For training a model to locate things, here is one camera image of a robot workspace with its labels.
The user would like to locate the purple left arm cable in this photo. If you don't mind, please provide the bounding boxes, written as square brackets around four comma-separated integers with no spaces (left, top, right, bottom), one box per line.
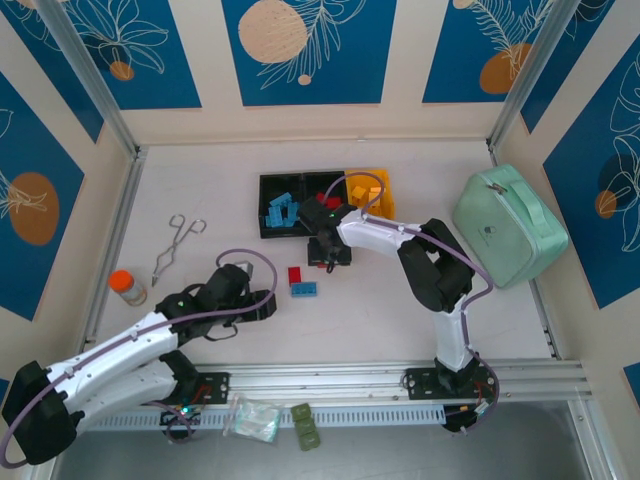
[0,248,279,466]

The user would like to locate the yellow plastic bin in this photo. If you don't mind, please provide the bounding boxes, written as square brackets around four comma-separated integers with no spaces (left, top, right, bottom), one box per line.
[343,168,396,221]

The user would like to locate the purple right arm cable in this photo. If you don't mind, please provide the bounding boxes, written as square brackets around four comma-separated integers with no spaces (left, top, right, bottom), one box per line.
[323,171,501,436]

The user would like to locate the mint green zip bag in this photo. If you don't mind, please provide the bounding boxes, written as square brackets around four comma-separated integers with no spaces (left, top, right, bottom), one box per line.
[451,163,570,289]

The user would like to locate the orange cap bottle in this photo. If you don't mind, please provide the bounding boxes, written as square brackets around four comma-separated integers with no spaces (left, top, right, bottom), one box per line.
[108,269,148,307]

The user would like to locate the aluminium frame post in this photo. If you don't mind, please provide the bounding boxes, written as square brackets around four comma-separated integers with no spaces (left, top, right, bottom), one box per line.
[487,0,591,151]
[34,0,147,161]

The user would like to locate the black plastic bin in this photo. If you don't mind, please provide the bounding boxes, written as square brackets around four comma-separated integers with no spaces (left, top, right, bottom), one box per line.
[258,172,307,240]
[303,171,347,236]

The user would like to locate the grey slotted cable duct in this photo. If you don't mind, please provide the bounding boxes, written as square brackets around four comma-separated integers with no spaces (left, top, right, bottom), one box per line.
[74,404,447,432]

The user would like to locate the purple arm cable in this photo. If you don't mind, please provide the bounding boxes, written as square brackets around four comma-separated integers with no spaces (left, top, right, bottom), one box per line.
[323,171,501,436]
[0,248,279,466]

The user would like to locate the small circuit board with wires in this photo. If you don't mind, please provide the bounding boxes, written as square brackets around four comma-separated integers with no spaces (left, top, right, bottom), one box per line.
[444,399,501,426]
[159,402,204,426]

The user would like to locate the clear plastic bag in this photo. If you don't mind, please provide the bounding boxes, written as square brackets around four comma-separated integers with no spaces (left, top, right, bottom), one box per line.
[222,393,281,445]

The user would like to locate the metal tongs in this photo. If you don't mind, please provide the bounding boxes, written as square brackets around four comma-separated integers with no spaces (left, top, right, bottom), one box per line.
[151,213,208,288]

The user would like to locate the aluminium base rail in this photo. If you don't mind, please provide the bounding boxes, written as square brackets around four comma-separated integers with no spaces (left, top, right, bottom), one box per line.
[42,358,596,412]

